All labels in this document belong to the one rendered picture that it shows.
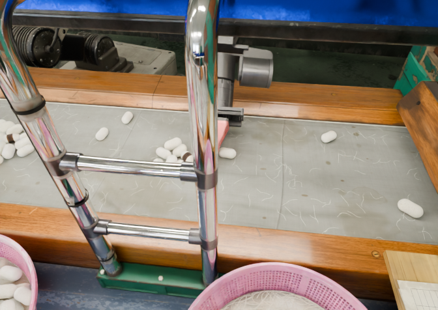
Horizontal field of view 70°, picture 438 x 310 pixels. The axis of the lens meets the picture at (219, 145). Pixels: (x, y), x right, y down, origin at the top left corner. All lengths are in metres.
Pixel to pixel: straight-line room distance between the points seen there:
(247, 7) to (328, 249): 0.35
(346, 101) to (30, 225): 0.66
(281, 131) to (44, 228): 0.48
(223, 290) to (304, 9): 0.36
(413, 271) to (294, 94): 0.44
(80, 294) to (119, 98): 0.43
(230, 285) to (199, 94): 0.31
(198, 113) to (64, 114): 0.59
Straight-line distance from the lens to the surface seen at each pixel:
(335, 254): 0.50
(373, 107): 0.78
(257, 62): 0.62
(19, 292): 0.55
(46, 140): 0.32
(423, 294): 0.51
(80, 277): 0.60
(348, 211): 0.59
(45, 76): 0.92
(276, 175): 0.60
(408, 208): 0.61
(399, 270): 0.51
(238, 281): 0.47
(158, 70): 1.44
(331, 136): 0.68
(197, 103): 0.23
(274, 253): 0.48
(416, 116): 0.69
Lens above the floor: 1.19
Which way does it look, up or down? 44 degrees down
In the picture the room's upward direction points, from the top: straight up
